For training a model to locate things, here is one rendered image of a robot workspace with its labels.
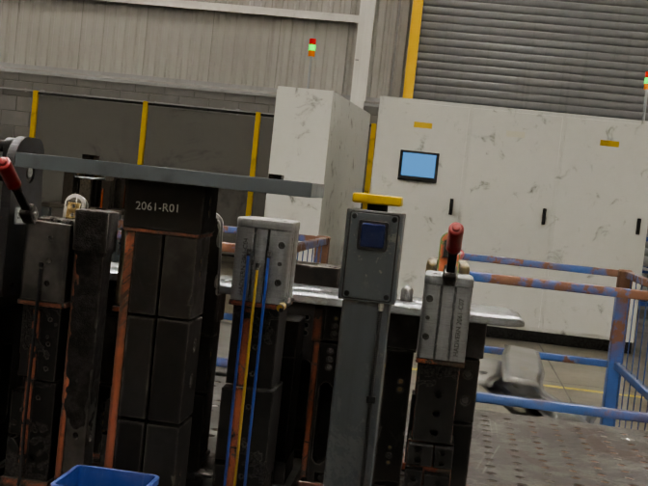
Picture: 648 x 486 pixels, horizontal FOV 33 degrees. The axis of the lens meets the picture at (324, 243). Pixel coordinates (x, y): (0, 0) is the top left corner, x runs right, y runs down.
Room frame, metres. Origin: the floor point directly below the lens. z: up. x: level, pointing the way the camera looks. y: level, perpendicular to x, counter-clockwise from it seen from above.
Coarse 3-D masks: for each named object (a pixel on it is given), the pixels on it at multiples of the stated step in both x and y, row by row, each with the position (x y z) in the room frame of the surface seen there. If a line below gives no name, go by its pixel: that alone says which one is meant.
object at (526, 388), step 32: (480, 256) 4.54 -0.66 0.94; (544, 288) 3.37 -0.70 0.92; (576, 288) 3.36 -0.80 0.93; (608, 288) 3.35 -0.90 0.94; (512, 352) 4.19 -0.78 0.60; (544, 352) 4.53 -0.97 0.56; (608, 352) 4.49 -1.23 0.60; (640, 352) 4.03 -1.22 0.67; (480, 384) 3.68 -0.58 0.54; (512, 384) 4.20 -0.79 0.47; (608, 384) 4.46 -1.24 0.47; (640, 384) 3.93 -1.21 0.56; (544, 416) 3.55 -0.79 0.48; (576, 416) 3.63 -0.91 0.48; (608, 416) 3.35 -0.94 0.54; (640, 416) 3.34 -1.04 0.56
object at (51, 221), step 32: (32, 224) 1.49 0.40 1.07; (64, 224) 1.49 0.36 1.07; (32, 256) 1.49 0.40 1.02; (64, 256) 1.48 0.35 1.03; (32, 288) 1.49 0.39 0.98; (64, 288) 1.49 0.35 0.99; (32, 320) 1.50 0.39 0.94; (64, 320) 1.51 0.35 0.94; (32, 352) 1.48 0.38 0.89; (64, 352) 1.52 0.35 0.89; (32, 384) 1.49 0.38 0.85; (32, 416) 1.49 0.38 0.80; (32, 448) 1.49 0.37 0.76; (0, 480) 1.49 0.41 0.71; (32, 480) 1.48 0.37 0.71
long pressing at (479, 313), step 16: (112, 272) 1.63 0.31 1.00; (224, 288) 1.61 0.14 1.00; (304, 288) 1.71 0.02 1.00; (320, 288) 1.72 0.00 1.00; (336, 288) 1.75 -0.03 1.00; (320, 304) 1.60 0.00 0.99; (336, 304) 1.59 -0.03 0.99; (400, 304) 1.59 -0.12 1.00; (416, 304) 1.64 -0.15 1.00; (480, 320) 1.57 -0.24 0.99; (496, 320) 1.57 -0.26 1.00; (512, 320) 1.57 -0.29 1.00
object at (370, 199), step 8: (352, 200) 1.32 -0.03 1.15; (360, 200) 1.32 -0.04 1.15; (368, 200) 1.32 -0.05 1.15; (376, 200) 1.32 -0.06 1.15; (384, 200) 1.32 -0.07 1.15; (392, 200) 1.31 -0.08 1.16; (400, 200) 1.31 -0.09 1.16; (368, 208) 1.34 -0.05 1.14; (376, 208) 1.33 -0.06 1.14; (384, 208) 1.34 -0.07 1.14
